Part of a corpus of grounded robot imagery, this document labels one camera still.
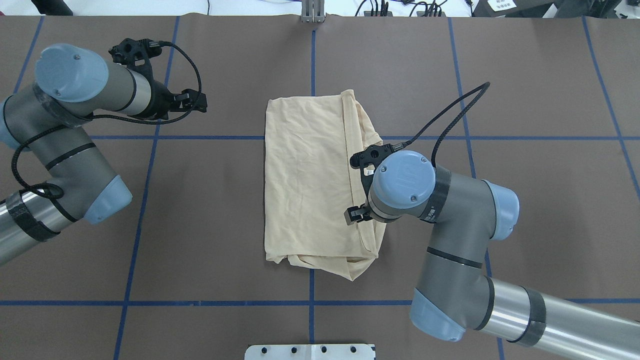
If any white central pedestal column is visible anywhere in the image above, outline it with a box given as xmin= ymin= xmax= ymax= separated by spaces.
xmin=244 ymin=343 xmax=377 ymax=360

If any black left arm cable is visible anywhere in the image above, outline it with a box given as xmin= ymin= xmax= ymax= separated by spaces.
xmin=11 ymin=41 xmax=203 ymax=201

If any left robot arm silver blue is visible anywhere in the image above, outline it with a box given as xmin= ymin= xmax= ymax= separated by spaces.
xmin=1 ymin=38 xmax=208 ymax=265

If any aluminium frame post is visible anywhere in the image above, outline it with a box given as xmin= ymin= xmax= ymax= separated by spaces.
xmin=301 ymin=0 xmax=326 ymax=24

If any black box with label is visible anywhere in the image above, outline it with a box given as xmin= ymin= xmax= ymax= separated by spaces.
xmin=471 ymin=0 xmax=554 ymax=18

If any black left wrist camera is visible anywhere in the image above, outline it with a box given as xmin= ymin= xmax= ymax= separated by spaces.
xmin=109 ymin=38 xmax=162 ymax=78

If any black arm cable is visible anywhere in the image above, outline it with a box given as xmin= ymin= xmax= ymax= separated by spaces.
xmin=390 ymin=82 xmax=491 ymax=168
xmin=11 ymin=41 xmax=203 ymax=201

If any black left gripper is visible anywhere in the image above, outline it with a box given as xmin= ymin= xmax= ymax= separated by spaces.
xmin=147 ymin=80 xmax=208 ymax=121

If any beige long sleeve shirt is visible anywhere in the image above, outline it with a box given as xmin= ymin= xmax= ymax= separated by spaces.
xmin=263 ymin=89 xmax=386 ymax=281

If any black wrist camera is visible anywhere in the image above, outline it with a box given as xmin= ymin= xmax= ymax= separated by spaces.
xmin=109 ymin=38 xmax=162 ymax=78
xmin=349 ymin=144 xmax=396 ymax=182

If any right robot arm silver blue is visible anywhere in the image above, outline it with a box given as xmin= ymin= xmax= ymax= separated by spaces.
xmin=345 ymin=145 xmax=640 ymax=360

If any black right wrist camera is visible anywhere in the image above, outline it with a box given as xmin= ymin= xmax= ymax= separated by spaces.
xmin=349 ymin=144 xmax=396 ymax=182

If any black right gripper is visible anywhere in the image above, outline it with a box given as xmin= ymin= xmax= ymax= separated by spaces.
xmin=343 ymin=198 xmax=381 ymax=224

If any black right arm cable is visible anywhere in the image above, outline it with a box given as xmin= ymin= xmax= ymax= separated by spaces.
xmin=390 ymin=82 xmax=491 ymax=168

